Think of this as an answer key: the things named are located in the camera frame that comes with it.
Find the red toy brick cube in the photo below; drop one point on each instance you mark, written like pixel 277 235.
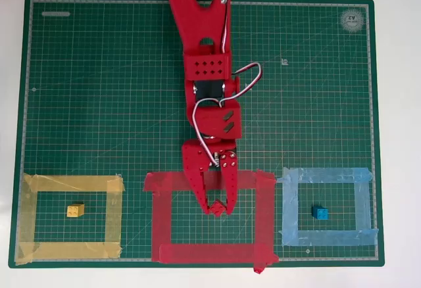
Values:
pixel 217 209

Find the blue tape square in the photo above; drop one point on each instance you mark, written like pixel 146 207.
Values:
pixel 329 174

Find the yellow tape square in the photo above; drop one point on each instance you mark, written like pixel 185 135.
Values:
pixel 72 183

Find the green cutting mat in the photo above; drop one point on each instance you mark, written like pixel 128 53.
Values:
pixel 98 104

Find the red robot arm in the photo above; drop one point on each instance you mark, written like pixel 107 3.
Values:
pixel 197 21

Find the yellow toy brick cube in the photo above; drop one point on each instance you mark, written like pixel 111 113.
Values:
pixel 75 210

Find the red tape square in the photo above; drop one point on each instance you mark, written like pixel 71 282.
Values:
pixel 210 253

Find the blue toy brick cube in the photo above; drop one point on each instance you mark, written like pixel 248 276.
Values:
pixel 320 213

